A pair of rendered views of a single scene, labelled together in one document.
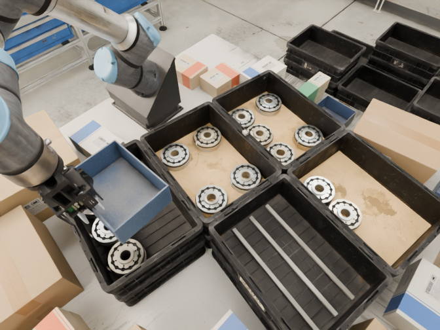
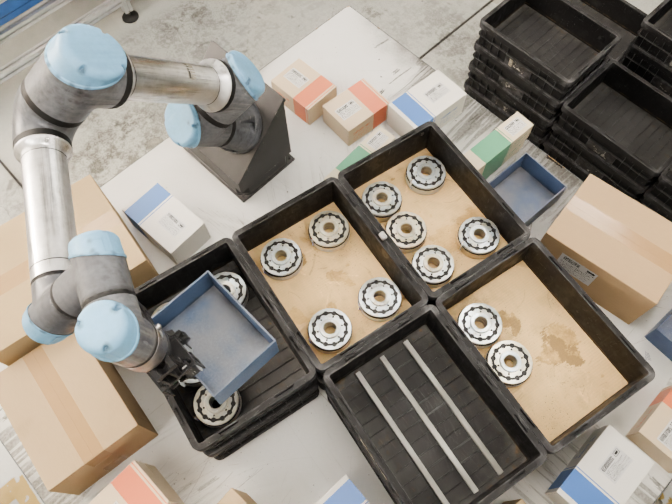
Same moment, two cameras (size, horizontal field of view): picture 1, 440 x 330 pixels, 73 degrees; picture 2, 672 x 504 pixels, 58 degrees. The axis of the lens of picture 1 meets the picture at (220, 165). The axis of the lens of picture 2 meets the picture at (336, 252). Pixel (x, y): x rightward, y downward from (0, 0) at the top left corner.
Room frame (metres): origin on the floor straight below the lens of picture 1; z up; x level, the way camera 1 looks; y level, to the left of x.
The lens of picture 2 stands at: (0.03, -0.03, 2.23)
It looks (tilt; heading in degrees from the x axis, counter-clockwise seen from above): 66 degrees down; 5
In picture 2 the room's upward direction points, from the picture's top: 3 degrees counter-clockwise
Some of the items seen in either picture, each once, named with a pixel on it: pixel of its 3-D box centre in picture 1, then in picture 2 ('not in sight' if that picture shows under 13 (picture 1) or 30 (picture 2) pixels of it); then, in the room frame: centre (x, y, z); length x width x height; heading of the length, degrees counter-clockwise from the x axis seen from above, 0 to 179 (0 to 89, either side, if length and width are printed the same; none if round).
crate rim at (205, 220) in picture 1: (207, 155); (327, 268); (0.58, 0.04, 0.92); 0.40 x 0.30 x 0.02; 36
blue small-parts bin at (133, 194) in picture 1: (118, 188); (214, 336); (0.36, 0.24, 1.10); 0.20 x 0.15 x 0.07; 47
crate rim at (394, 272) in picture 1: (366, 192); (540, 338); (0.43, -0.44, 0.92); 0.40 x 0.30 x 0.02; 36
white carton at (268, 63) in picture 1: (262, 76); (425, 108); (1.18, -0.22, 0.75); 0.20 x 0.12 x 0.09; 132
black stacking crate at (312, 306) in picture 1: (291, 258); (428, 419); (0.26, -0.20, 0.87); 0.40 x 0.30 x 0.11; 36
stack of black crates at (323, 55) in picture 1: (316, 74); (532, 72); (1.66, -0.67, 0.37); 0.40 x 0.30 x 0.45; 47
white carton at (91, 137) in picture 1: (99, 145); (167, 223); (0.77, 0.50, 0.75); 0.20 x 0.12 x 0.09; 51
